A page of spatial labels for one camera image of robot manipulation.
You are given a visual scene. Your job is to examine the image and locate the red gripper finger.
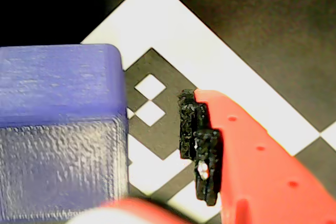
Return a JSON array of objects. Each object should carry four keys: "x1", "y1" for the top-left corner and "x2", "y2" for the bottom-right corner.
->
[
  {"x1": 177, "y1": 88, "x2": 336, "y2": 224},
  {"x1": 67, "y1": 197, "x2": 196, "y2": 224}
]

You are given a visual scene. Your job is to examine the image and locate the blue cube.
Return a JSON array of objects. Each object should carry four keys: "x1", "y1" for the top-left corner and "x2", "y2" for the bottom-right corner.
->
[{"x1": 0, "y1": 43, "x2": 130, "y2": 221}]

